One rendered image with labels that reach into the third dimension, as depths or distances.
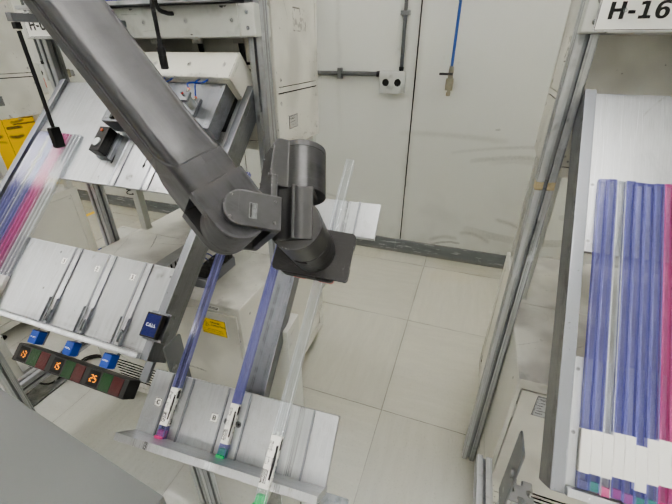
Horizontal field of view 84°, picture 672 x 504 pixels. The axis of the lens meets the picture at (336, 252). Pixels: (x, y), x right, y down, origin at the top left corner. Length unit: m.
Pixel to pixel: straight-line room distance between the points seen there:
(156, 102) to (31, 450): 0.78
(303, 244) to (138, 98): 0.20
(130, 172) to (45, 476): 0.69
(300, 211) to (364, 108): 2.11
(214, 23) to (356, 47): 1.48
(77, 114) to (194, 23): 0.50
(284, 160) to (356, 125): 2.10
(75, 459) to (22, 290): 0.47
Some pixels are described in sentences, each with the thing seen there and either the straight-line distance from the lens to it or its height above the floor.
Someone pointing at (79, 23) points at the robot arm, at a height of 1.31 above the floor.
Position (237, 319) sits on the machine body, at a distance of 1.16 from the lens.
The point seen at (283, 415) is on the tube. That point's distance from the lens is 0.53.
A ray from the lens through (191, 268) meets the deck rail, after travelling 0.92.
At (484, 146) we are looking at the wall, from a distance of 2.42.
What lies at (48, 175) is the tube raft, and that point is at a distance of 1.32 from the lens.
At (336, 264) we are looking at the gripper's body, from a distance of 0.48.
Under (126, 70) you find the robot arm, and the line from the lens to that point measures 0.42.
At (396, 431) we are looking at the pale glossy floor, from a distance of 1.60.
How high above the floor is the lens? 1.29
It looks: 29 degrees down
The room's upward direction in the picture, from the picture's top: straight up
